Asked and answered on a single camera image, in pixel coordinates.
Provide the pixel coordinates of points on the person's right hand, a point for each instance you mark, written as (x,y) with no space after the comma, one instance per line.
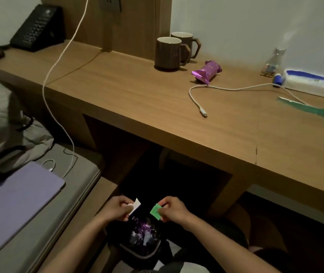
(176,211)

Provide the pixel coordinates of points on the person's left hand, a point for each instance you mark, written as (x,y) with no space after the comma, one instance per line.
(115,208)

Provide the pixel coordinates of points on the small green paper tag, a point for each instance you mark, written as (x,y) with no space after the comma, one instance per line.
(156,211)

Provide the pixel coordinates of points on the brown mug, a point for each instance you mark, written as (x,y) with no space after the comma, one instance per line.
(167,55)
(191,44)

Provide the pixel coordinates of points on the green toothbrush packet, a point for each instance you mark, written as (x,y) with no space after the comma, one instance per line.
(310,108)

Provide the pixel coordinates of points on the person's right forearm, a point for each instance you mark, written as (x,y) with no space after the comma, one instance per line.
(230,250)

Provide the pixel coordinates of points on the person's left forearm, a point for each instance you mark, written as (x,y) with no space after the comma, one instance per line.
(73,247)

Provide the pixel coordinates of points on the black trash bin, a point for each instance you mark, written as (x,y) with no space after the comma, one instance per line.
(119,238)

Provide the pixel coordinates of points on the person's grey clothing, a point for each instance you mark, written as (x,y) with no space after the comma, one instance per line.
(179,268)

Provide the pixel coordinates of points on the person's bare leg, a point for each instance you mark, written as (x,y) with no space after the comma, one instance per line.
(238,221)

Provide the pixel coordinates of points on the purple tablet case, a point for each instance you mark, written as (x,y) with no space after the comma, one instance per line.
(16,204)

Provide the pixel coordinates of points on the grey backpack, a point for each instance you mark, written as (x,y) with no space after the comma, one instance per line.
(8,139)

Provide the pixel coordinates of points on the blue lip balm stick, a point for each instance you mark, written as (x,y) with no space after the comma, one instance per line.
(277,80)

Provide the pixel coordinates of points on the small glass bottle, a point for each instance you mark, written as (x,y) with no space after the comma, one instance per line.
(272,65)

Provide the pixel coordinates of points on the blue white tissue pack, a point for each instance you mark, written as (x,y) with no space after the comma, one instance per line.
(312,83)

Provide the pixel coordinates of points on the black desk telephone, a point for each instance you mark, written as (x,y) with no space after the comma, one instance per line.
(36,28)

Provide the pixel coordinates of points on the wooden wall panel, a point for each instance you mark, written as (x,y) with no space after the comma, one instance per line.
(136,25)

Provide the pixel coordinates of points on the grey wall socket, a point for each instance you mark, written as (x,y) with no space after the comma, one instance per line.
(110,3)

